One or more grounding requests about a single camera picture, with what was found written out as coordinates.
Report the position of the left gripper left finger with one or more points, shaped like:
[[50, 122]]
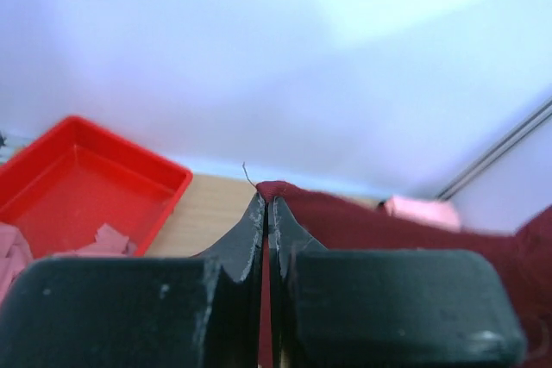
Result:
[[202, 311]]

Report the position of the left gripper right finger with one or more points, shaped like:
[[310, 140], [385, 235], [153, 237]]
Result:
[[385, 308]]

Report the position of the dark maroon t shirt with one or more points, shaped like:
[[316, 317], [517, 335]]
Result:
[[522, 260]]

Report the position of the folded salmon pink t shirt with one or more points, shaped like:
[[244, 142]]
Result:
[[429, 212]]

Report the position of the red plastic bin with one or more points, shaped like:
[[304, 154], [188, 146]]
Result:
[[61, 188]]

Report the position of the pink crumpled t shirt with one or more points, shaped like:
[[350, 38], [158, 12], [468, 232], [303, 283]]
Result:
[[16, 255]]

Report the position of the right aluminium frame post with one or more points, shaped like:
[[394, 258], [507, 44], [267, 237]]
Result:
[[498, 150]]

